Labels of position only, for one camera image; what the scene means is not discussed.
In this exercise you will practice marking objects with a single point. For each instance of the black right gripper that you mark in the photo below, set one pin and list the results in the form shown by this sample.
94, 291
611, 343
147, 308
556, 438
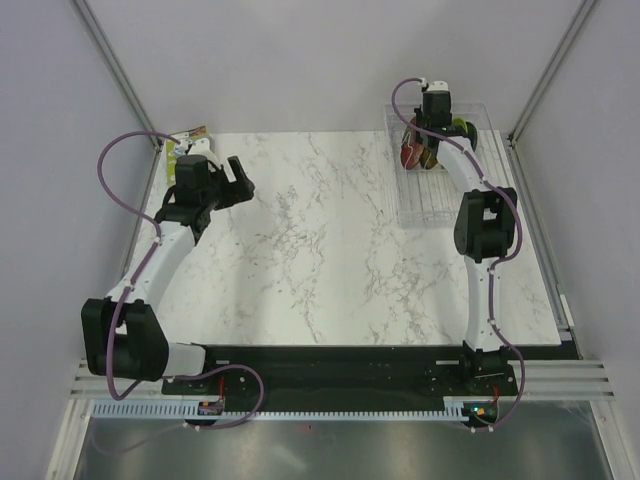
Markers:
418, 114

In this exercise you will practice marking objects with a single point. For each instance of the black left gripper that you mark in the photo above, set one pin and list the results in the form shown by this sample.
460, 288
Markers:
238, 191

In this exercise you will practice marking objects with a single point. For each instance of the red floral plate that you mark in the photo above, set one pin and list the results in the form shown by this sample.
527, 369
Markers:
412, 150

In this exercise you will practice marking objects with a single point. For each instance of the yellow patterned plate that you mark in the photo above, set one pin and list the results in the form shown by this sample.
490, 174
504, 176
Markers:
428, 158

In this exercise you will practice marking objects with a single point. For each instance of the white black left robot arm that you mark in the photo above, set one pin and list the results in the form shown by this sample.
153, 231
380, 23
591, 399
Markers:
122, 335

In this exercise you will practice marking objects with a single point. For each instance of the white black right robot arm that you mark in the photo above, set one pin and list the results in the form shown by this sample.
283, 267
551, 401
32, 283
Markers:
484, 229

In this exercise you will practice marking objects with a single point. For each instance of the lime green plate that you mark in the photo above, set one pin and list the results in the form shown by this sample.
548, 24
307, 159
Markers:
461, 125

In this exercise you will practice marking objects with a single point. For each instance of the dark green plate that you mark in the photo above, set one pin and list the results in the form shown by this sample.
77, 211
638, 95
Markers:
471, 134

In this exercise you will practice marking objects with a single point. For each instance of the green box with wooden base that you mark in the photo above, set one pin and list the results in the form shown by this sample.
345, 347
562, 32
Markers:
173, 152

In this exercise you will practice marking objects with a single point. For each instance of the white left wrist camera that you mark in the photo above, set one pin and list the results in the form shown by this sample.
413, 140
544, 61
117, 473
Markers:
200, 147

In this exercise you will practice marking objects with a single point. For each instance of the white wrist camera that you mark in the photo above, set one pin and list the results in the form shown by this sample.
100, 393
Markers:
435, 87
200, 147

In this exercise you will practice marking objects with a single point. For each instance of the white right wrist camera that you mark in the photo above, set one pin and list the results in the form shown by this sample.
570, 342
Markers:
435, 87

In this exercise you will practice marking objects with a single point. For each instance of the white wire dish rack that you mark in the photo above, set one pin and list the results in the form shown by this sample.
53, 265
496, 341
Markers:
427, 198

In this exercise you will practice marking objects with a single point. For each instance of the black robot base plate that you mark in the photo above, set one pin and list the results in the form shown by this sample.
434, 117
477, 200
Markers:
327, 362

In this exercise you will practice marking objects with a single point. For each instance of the aluminium frame post right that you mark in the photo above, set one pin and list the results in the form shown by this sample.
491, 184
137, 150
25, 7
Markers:
570, 36

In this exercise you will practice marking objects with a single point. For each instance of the aluminium frame post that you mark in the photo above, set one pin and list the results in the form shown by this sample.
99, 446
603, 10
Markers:
570, 36
110, 58

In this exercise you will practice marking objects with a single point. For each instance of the aluminium frame post left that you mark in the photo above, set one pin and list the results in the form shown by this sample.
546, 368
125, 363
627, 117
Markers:
110, 58

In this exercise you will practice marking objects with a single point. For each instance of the white slotted cable duct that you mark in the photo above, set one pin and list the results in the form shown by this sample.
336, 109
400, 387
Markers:
284, 407

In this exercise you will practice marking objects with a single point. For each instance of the aluminium rail front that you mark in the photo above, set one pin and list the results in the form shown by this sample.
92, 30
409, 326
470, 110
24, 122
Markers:
542, 378

